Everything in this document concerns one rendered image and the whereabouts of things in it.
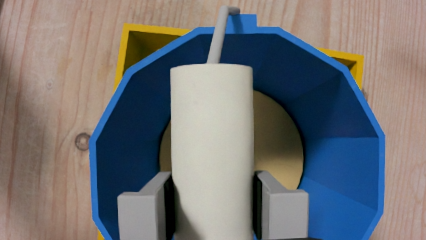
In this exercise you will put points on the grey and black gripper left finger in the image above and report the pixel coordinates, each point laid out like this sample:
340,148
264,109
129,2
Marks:
149,213

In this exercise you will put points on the blue pail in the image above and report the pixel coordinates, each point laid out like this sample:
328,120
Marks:
220,128

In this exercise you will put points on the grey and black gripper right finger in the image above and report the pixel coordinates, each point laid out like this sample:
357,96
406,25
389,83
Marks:
278,213

